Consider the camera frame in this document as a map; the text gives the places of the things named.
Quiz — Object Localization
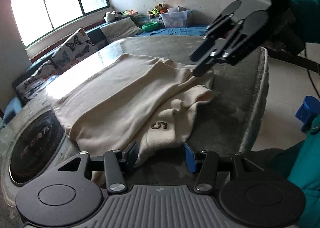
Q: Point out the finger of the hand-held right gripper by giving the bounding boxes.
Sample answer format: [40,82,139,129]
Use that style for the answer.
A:
[190,1,242,62]
[192,20,261,77]

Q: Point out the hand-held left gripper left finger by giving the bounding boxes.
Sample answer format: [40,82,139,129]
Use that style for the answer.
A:
[56,141,139,193]

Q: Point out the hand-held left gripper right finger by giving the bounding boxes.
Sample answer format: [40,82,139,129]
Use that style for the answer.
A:
[184,142,253,192]

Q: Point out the cream hooded sweatshirt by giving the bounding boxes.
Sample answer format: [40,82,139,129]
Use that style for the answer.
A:
[51,53,217,188]

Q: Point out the blue sofa sheet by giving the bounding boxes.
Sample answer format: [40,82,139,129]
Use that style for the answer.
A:
[132,25,210,37]

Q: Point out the clear plastic storage box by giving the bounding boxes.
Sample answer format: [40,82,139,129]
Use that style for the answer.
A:
[159,6,194,28]

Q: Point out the green plastic bowl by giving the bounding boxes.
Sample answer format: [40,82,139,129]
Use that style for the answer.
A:
[142,21,160,31]

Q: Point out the brown bear plush toys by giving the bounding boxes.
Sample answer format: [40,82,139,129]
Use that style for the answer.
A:
[147,3,167,17]

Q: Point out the grey pillow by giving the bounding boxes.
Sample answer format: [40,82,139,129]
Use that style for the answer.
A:
[100,17,143,43]

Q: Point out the blue plastic stool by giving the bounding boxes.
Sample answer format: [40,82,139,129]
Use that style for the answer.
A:
[295,95,320,132]

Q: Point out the panda plush toy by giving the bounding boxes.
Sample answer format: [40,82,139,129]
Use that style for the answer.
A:
[104,11,123,22]

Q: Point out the round black glass cooktop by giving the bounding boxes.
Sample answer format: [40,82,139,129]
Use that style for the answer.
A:
[9,110,66,185]

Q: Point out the dark teal sofa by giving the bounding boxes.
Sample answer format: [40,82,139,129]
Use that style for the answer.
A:
[4,13,210,125]

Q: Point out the person's teal jacket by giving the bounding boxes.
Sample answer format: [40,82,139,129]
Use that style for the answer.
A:
[269,115,320,228]

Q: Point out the square butterfly print pillow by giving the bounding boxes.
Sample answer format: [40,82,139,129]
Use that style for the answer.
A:
[51,28,97,68]

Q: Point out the wide butterfly print pillow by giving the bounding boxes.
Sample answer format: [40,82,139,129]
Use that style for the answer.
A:
[15,60,60,103]

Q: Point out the blue armrest cover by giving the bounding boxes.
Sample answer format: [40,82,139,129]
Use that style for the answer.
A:
[4,96,24,124]

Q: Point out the black strap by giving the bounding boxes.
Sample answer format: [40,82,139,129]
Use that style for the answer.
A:
[267,47,320,74]

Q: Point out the thin black cable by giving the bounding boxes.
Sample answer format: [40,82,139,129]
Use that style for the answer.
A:
[304,50,317,93]

